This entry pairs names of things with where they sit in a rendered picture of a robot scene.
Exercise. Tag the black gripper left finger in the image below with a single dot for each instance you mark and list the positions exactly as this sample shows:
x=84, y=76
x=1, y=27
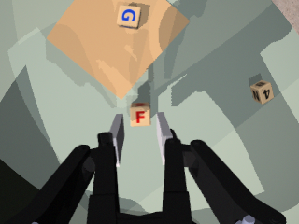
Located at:
x=58, y=199

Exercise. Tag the tan mat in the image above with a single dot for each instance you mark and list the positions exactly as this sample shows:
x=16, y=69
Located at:
x=117, y=57

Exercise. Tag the beige block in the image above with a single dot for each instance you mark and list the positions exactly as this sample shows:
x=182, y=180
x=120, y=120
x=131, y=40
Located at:
x=140, y=114
x=262, y=92
x=129, y=17

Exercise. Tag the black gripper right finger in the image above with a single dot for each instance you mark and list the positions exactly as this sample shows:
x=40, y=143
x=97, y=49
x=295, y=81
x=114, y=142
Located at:
x=229, y=199

